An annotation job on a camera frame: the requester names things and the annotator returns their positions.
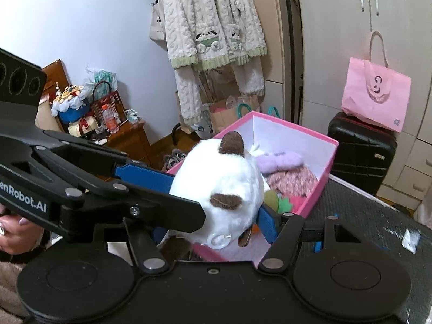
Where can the white canvas tote bag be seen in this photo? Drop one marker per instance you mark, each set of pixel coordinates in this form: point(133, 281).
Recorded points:
point(158, 23)

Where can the person's left hand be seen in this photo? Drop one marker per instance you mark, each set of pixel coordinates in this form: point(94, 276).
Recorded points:
point(17, 234)

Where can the purple plush toy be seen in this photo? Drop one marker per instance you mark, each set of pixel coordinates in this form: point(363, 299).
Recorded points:
point(280, 160)

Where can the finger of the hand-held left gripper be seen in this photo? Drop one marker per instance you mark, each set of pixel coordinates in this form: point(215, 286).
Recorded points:
point(145, 177)
point(175, 211)

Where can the pink knitted cloth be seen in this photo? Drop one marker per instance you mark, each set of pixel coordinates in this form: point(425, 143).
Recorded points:
point(290, 179)

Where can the beige wardrobe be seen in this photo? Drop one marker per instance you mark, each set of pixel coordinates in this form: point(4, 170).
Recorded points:
point(337, 23)

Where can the cream and red toy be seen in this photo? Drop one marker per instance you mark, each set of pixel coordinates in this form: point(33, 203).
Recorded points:
point(82, 126)

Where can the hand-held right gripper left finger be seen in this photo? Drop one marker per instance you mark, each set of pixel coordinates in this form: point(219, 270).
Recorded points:
point(158, 235)

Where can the cream fleece pajama top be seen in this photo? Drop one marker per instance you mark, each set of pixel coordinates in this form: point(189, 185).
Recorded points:
point(209, 17)

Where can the black suitcase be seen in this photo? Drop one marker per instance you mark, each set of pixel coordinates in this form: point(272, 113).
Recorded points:
point(357, 155)

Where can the pink cardboard box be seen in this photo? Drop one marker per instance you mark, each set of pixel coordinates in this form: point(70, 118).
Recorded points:
point(320, 175)

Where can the white plastic bag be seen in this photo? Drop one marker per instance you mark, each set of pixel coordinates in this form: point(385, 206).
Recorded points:
point(101, 77)

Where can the brown paper bag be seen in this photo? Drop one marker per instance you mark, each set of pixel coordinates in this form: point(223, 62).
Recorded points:
point(222, 114)

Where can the wooden nightstand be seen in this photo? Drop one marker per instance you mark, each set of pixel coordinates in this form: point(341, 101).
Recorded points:
point(131, 141)

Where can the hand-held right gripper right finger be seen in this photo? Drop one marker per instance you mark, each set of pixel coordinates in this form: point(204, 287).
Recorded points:
point(268, 224)

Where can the orange drink bottle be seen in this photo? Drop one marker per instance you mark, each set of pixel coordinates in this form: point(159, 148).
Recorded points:
point(110, 119)

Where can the white plush toy brown ears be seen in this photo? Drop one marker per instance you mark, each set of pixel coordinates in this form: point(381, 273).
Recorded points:
point(219, 175)

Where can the wooden headboard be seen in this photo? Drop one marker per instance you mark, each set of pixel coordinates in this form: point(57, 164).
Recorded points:
point(54, 74)

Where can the pink tote bag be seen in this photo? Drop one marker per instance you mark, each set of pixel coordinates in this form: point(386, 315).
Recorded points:
point(374, 101)

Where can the white paper scrap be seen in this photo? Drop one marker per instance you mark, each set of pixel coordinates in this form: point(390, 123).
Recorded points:
point(411, 239)

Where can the pair of shoes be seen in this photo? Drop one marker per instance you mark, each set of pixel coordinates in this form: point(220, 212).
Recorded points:
point(175, 160)

